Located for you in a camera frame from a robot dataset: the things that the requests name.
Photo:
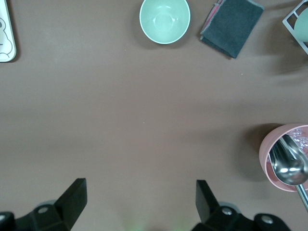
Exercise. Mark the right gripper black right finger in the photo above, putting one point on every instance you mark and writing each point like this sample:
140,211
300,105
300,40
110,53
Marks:
207,204

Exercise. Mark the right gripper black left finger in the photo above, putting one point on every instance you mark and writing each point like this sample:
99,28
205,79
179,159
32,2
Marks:
69,202

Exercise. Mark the pink bowl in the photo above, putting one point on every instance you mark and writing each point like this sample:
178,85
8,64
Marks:
264,154

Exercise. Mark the metal scoop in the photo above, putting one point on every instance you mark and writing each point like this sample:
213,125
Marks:
288,170

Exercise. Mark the clear ice cubes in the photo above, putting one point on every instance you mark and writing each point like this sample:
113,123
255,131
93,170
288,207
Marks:
300,139

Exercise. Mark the brown table cover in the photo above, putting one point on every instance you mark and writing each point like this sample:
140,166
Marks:
144,108

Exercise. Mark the dark grey folded cloth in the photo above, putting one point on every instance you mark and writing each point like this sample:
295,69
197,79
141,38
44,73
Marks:
231,26

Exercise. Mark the pale green bowl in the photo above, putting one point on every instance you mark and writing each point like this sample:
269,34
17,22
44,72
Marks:
164,21

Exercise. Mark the beige bear print tray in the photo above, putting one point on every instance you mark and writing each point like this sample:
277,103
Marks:
6,14

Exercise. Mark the pale green cup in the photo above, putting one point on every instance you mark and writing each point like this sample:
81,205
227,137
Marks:
303,26

